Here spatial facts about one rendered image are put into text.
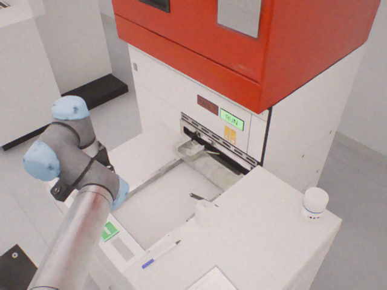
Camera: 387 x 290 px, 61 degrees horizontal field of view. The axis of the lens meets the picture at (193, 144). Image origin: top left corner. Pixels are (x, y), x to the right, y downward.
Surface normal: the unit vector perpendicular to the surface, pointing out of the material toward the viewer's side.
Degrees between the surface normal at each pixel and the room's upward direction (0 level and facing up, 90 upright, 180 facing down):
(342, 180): 0
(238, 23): 90
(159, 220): 0
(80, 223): 23
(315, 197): 0
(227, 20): 90
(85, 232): 41
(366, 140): 90
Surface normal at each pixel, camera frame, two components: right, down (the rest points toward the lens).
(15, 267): 0.53, -0.23
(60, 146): 0.63, -0.45
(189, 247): -0.02, -0.73
